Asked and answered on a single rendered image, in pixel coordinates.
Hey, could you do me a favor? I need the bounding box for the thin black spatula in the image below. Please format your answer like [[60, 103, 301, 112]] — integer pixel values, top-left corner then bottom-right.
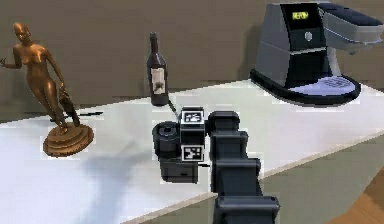
[[49, 111, 105, 122]]

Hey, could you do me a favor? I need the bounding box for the dark wine bottle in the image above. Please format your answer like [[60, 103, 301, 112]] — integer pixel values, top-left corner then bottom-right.
[[146, 31, 170, 108]]

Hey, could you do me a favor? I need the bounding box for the grey black coffee machine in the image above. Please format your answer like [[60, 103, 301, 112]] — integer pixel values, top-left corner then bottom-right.
[[249, 1, 384, 107]]

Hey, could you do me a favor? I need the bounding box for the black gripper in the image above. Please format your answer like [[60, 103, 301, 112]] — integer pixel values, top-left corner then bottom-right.
[[151, 98, 202, 185]]

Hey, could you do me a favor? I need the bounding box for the bronze figure statue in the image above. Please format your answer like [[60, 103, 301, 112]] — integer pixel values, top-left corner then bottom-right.
[[0, 21, 96, 159]]

